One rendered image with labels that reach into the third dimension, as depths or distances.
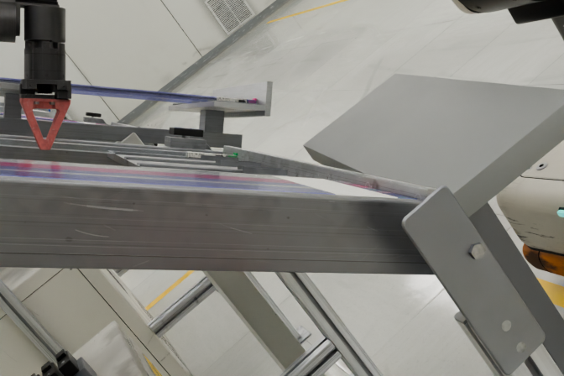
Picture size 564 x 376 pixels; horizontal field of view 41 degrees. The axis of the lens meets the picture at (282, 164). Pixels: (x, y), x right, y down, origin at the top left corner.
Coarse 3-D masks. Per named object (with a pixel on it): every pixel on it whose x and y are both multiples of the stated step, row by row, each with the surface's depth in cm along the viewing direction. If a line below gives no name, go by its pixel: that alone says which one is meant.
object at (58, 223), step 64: (0, 192) 52; (64, 192) 54; (128, 192) 55; (192, 192) 57; (256, 192) 59; (0, 256) 53; (64, 256) 54; (128, 256) 56; (192, 256) 57; (256, 256) 59; (320, 256) 61; (384, 256) 63
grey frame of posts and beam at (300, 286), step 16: (288, 288) 139; (304, 288) 138; (304, 304) 138; (320, 304) 139; (320, 320) 139; (336, 320) 140; (464, 320) 64; (336, 336) 140; (352, 336) 142; (352, 352) 143; (480, 352) 66; (544, 352) 64; (352, 368) 142; (368, 368) 143; (496, 368) 66; (528, 368) 65; (544, 368) 65
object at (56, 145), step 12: (0, 144) 108; (12, 144) 108; (24, 144) 109; (36, 144) 110; (60, 144) 111; (72, 144) 111; (84, 144) 112; (96, 144) 113; (180, 156) 117; (228, 156) 119
